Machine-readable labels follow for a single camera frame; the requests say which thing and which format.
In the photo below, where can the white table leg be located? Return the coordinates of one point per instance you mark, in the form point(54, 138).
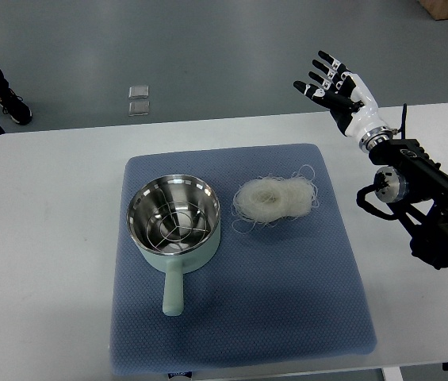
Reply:
point(392, 374)

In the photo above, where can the wire steaming rack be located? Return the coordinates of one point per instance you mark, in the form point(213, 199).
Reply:
point(175, 227)

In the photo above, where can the mint green steel pot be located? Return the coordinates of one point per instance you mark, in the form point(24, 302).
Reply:
point(169, 188)

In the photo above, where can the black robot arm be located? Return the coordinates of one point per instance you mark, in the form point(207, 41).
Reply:
point(411, 188)

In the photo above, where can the black sneaker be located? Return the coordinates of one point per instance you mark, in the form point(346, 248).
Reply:
point(13, 105)

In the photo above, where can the blue mesh mat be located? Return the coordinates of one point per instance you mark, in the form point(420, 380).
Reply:
point(270, 294)

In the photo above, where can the lower metal floor plate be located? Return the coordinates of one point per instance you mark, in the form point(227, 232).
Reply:
point(139, 108)

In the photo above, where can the white vermicelli bundle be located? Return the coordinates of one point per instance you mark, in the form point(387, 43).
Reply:
point(265, 201)

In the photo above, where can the upper metal floor plate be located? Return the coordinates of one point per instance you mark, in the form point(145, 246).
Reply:
point(138, 91)

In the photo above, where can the metal floor plate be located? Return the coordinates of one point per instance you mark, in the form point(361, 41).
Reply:
point(138, 91)
point(139, 108)

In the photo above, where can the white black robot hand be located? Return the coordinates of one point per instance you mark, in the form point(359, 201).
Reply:
point(351, 104)

